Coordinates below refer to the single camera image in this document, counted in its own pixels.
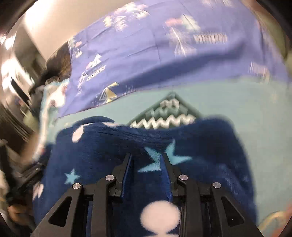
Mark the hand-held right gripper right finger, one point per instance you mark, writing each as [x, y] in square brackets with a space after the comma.
[165, 177]

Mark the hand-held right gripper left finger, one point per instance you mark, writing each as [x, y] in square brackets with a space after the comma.
[126, 175]

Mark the navy star print fleece jacket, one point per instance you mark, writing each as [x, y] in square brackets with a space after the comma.
[102, 145]

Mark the dark clothes pile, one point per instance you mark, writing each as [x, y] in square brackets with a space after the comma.
[40, 88]

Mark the teal printed blanket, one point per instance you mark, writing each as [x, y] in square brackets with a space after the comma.
[239, 100]

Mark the purple tree print sheet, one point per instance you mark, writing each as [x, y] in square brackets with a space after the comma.
[159, 57]

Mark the brown patterned blanket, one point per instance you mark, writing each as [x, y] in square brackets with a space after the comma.
[60, 61]

